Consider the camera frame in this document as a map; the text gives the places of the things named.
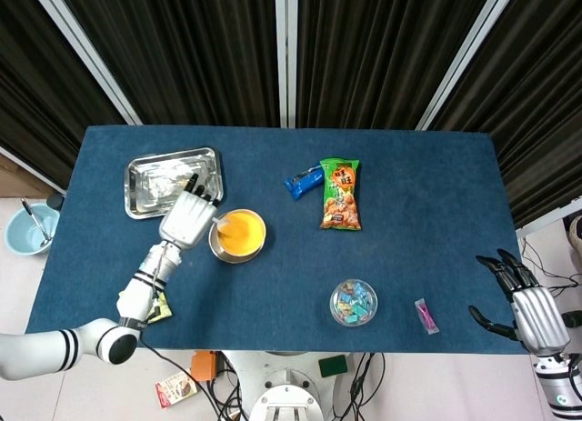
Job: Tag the black cylindrical object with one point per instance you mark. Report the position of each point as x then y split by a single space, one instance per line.
572 318

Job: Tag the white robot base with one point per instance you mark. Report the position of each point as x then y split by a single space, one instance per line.
284 384

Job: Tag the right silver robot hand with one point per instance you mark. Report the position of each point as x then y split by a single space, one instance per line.
538 318

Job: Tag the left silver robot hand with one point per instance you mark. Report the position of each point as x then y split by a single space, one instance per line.
186 221

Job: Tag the metal ladle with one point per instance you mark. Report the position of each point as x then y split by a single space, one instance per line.
36 221

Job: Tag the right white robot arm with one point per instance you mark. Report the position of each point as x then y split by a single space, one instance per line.
561 389

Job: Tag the black pleated curtain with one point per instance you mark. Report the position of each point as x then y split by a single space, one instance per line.
182 53
36 98
377 53
536 98

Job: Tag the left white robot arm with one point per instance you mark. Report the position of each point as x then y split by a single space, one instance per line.
136 298

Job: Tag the pink wrapped candy stick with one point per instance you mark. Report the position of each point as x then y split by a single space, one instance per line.
426 315

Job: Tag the steel bowl with yellow sauce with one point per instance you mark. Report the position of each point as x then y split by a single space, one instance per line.
243 239

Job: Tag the white frame post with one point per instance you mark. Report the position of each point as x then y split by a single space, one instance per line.
468 53
286 53
86 53

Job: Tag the rectangular steel tray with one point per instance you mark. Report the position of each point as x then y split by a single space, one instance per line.
150 180

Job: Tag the orange box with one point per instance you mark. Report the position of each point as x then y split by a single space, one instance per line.
203 365

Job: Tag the crumpled yellow-green packet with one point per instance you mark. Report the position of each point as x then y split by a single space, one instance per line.
163 311

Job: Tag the clear bowl of wrapped candies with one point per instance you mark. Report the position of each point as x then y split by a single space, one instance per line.
354 303

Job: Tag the blue table cloth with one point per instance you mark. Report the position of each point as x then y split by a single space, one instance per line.
295 266

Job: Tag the light blue plastic basin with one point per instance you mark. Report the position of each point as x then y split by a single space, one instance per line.
23 237

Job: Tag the blue snack packet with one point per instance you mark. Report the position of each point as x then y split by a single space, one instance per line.
302 182

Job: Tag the red food packet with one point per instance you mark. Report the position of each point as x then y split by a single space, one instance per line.
175 389

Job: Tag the dark green box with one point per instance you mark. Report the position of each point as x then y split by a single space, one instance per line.
333 365

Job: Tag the small black round object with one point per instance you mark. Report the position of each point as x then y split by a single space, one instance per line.
55 201

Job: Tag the green snack bag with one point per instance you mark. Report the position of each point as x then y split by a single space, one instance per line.
341 193

